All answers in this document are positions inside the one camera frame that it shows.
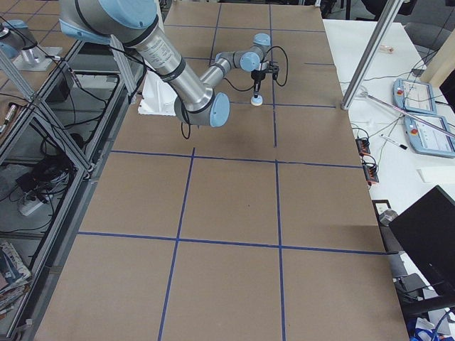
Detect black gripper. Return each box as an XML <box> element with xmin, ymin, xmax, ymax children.
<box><xmin>251</xmin><ymin>70</ymin><xmax>266</xmax><ymax>98</ymax></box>

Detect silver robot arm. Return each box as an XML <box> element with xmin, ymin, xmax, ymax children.
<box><xmin>60</xmin><ymin>1</ymin><xmax>271</xmax><ymax>127</ymax></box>

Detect orange black connector box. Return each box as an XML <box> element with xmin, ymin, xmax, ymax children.
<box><xmin>355</xmin><ymin>138</ymin><xmax>370</xmax><ymax>156</ymax></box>

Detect black marker pen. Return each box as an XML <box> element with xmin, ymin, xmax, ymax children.
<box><xmin>380</xmin><ymin>134</ymin><xmax>408</xmax><ymax>150</ymax></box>

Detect brown cardboard table cover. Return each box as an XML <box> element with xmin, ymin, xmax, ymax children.
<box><xmin>35</xmin><ymin>1</ymin><xmax>407</xmax><ymax>340</ymax></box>

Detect far teach pendant tablet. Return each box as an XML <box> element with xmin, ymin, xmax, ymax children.
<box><xmin>392</xmin><ymin>78</ymin><xmax>437</xmax><ymax>114</ymax></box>

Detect teach pendant tablet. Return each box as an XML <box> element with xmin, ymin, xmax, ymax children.
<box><xmin>404</xmin><ymin>116</ymin><xmax>454</xmax><ymax>158</ymax></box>
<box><xmin>392</xmin><ymin>78</ymin><xmax>437</xmax><ymax>114</ymax></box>

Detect near teach pendant tablet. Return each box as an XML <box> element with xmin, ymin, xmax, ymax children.
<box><xmin>404</xmin><ymin>116</ymin><xmax>454</xmax><ymax>158</ymax></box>

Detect metal grabber stick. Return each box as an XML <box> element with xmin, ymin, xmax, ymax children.
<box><xmin>359</xmin><ymin>91</ymin><xmax>455</xmax><ymax>139</ymax></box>

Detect white foam block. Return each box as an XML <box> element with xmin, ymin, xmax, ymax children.
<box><xmin>417</xmin><ymin>166</ymin><xmax>455</xmax><ymax>184</ymax></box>

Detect black laptop monitor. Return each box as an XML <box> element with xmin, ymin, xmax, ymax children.
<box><xmin>390</xmin><ymin>185</ymin><xmax>454</xmax><ymax>295</ymax></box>

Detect stack of magazines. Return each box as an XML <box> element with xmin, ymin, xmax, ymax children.
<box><xmin>1</xmin><ymin>239</ymin><xmax>32</xmax><ymax>318</ymax></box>

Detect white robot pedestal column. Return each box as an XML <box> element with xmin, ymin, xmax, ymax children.
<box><xmin>138</xmin><ymin>71</ymin><xmax>177</xmax><ymax>117</ymax></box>

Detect aluminium frame post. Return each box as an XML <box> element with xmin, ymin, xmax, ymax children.
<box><xmin>341</xmin><ymin>0</ymin><xmax>403</xmax><ymax>110</ymax></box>

